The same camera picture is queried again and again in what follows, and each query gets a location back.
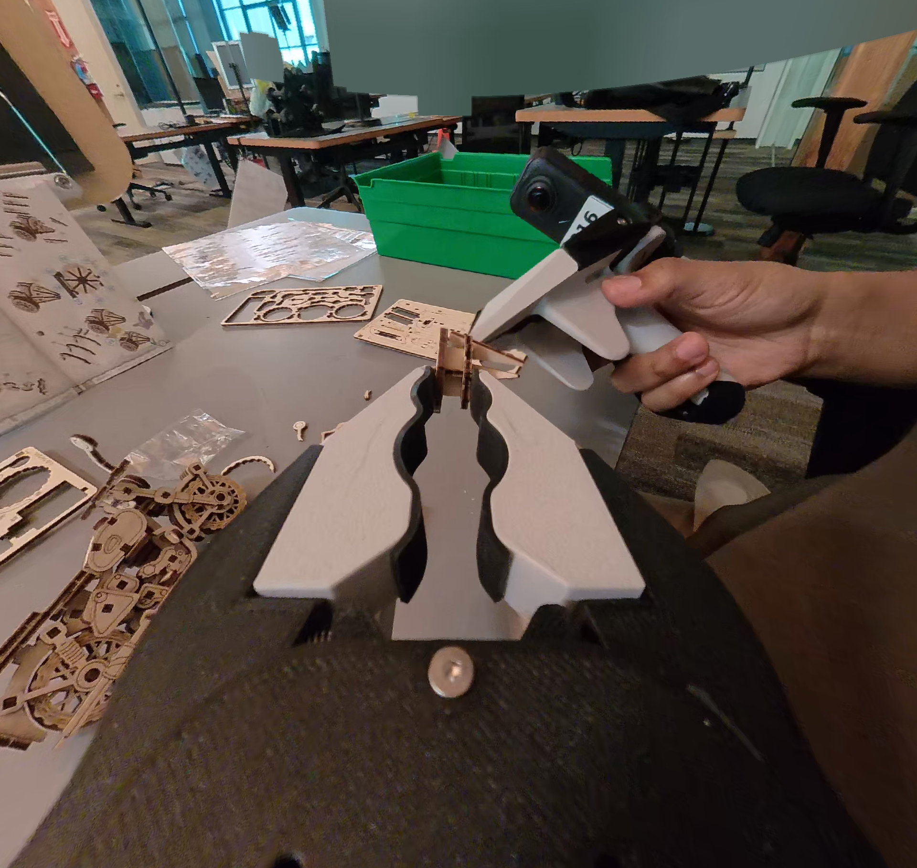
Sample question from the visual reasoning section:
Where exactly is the black machine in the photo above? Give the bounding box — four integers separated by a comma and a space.
268, 50, 385, 137

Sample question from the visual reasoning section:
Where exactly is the small clear plastic bag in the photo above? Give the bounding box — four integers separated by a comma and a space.
124, 409, 246, 469

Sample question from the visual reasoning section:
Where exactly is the wooden gear bike model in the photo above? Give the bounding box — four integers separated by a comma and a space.
106, 460, 249, 544

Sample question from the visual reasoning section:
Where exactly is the black mesh chair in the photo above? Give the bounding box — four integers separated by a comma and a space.
461, 94, 528, 155

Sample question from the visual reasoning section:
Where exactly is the wooden sheet with round holes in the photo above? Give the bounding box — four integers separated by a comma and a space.
221, 285, 385, 329

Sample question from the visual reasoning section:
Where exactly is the empty wooden frame sheet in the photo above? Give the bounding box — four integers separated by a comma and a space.
0, 447, 99, 567

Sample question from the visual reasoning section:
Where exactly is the wooden board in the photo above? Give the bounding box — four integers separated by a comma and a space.
794, 31, 917, 168

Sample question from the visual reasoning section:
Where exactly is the person's right hand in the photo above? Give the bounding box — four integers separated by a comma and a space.
600, 257, 828, 412

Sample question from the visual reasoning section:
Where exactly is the person's brown trouser leg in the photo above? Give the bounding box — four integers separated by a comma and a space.
638, 431, 917, 868

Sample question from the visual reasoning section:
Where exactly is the small wooden gear assembly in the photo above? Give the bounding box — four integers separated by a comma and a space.
436, 326, 528, 411

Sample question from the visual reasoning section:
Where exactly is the beige curved board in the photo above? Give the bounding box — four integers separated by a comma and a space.
0, 0, 134, 204

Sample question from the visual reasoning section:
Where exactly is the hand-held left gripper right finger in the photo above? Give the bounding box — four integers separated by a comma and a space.
468, 372, 647, 618

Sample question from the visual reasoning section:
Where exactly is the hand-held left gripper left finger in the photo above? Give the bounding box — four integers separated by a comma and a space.
254, 366, 438, 605

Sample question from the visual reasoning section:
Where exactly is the green plastic bin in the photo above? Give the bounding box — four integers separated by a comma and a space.
353, 150, 614, 279

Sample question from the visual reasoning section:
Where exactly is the white panel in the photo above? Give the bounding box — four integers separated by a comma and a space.
227, 158, 289, 230

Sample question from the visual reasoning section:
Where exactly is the grey desk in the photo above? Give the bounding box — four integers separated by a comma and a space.
0, 212, 639, 868

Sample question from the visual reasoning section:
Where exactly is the instruction booklet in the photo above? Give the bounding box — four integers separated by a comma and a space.
0, 179, 173, 436

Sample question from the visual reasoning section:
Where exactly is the clear plastic sheet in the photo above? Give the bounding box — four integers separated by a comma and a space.
162, 221, 378, 300

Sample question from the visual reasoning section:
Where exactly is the wooden motorcycle model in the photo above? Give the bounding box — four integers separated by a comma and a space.
0, 506, 198, 752

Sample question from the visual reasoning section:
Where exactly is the long wooden parts sheet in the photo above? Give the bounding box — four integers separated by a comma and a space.
354, 299, 479, 346

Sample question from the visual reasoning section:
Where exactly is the person's right forearm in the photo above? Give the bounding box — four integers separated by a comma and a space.
813, 266, 917, 390

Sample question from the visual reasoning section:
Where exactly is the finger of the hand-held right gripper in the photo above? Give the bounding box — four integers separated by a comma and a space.
470, 248, 618, 343
532, 286, 633, 391

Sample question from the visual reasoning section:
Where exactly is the white shoe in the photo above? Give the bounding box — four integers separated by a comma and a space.
693, 458, 772, 534

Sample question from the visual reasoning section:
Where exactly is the black office chair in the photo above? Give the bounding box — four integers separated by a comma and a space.
736, 94, 917, 268

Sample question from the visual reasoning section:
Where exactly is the wood-edged office desk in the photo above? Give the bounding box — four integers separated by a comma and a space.
117, 115, 260, 229
515, 104, 746, 192
228, 115, 464, 211

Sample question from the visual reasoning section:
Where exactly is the curved wooden hook piece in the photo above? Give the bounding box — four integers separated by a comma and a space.
69, 434, 117, 472

